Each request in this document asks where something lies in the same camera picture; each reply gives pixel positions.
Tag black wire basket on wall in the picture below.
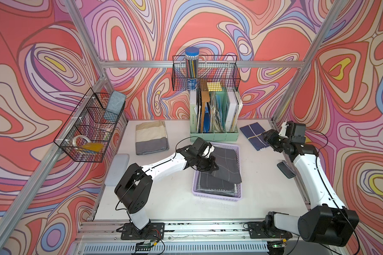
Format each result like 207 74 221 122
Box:
53 88 126 163
172 54 241 91

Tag plain grey pillowcase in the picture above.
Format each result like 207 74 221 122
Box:
197 189 237 197

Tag clear tape roll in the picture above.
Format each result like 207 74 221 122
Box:
72 135 91 148

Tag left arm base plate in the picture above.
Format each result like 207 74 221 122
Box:
116 223 165 240

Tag books and folders in organizer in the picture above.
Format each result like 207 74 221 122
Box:
191 89 243 134

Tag mint green file organizer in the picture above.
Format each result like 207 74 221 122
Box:
189 87 240 142

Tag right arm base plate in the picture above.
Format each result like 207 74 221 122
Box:
245 221 293 240

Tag pale grey flat case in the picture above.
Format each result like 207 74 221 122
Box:
104 154 130 187

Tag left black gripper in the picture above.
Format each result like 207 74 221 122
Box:
194 154 220 171

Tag navy cloth yellow stripe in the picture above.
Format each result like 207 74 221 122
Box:
240 122 270 151

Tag beige grey striped folded cloth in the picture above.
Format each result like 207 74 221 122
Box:
135 121 169 155

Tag grey checked pillowcase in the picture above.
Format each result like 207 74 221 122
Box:
197 173 236 193
209 147 242 184

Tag blue pencil tube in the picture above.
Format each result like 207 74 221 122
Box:
185 47 200 90

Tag yellow card in basket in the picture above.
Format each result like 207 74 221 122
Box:
78 142 104 154

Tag lilac perforated plastic basket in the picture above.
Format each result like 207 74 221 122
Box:
192 142 242 201

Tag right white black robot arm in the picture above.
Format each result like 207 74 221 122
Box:
262 121 359 247

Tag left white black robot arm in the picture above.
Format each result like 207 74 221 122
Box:
114 137 219 231

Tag black wire basket on left wall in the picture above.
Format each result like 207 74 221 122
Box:
53 88 126 163

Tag yellow sticky note pad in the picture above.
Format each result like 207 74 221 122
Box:
206 81 223 92

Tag aluminium front rail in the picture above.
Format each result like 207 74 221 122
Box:
67 219 347 255

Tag small dark grey flat case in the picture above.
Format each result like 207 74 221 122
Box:
277 160 296 179

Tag grey blue sponge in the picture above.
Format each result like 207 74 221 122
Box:
106 91 126 115

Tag black wire basket on back wall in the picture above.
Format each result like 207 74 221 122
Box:
172 54 241 91

